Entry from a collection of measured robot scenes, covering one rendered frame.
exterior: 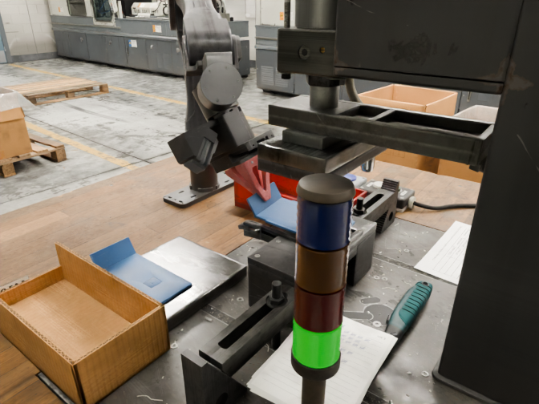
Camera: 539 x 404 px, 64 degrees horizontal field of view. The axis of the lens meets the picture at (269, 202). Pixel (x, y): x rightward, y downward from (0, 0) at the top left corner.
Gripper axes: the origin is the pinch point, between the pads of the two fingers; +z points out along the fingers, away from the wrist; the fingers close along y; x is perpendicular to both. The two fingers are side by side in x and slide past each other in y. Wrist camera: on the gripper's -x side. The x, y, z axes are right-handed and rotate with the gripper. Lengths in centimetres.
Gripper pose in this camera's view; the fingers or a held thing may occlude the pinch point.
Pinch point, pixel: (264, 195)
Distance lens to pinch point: 69.4
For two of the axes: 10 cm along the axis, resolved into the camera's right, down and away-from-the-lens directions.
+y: 6.7, -2.0, -7.1
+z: 4.4, 8.8, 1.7
